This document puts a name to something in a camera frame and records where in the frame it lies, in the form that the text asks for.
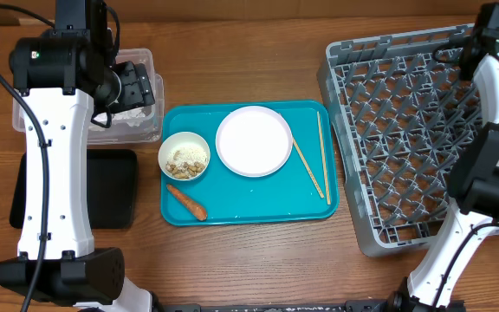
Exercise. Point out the black plastic tray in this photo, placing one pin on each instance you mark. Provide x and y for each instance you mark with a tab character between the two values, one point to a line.
112	178

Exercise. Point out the grey dishwasher rack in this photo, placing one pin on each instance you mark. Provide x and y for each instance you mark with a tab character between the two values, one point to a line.
402	117

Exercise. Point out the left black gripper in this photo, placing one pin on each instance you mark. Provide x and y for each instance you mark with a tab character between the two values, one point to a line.
139	88

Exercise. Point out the white tissue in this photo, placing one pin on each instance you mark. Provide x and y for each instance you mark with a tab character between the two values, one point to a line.
131	118

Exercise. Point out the orange carrot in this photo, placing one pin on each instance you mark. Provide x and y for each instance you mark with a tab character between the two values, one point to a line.
195	208

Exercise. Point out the wooden chopstick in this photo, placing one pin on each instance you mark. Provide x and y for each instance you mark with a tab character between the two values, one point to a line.
323	158
307	167

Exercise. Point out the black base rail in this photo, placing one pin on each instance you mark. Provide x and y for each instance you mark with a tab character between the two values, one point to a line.
369	305

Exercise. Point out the large pink plate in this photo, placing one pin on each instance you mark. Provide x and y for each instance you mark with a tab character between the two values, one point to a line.
254	141

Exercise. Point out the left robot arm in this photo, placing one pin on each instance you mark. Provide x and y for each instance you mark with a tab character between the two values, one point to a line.
63	79

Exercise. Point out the clear plastic storage bin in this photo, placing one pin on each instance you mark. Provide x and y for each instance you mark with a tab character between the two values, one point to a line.
66	119

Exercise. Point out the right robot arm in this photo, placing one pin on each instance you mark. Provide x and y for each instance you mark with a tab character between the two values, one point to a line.
473	184

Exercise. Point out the teal serving tray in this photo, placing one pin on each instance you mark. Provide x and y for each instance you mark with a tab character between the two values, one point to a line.
285	195

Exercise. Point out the white bowl with food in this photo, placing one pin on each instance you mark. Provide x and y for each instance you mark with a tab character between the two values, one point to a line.
184	156

